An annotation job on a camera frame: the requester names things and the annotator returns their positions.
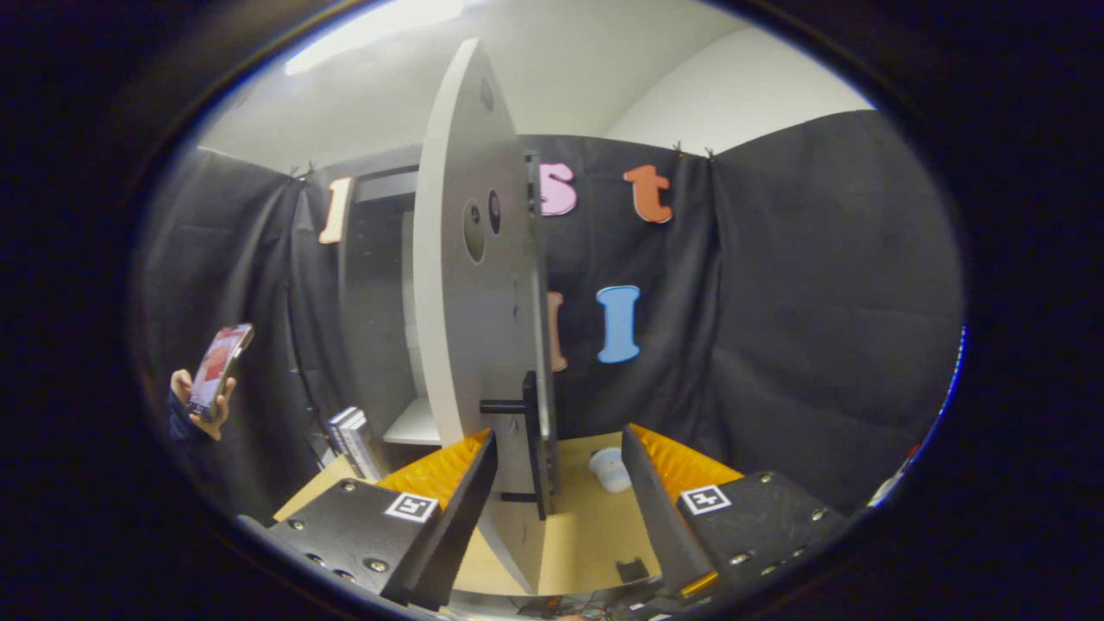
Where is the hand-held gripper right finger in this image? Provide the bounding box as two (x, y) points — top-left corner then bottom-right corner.
(621, 423), (850, 605)

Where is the smartphone with lit screen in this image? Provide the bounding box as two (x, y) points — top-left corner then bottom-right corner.
(187, 323), (255, 423)

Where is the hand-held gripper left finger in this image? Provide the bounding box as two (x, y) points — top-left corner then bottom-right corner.
(237, 429), (499, 609)

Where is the black door handle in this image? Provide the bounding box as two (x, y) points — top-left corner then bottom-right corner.
(479, 369), (560, 523)

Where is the white cabinet shelf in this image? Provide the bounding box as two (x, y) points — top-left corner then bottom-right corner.
(382, 397), (442, 447)

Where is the white cup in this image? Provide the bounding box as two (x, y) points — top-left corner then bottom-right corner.
(588, 447), (633, 495)

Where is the dark grey cabinet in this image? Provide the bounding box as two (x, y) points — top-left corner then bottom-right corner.
(336, 142), (445, 449)

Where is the black backdrop cloth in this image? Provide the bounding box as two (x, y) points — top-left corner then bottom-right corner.
(134, 108), (965, 518)

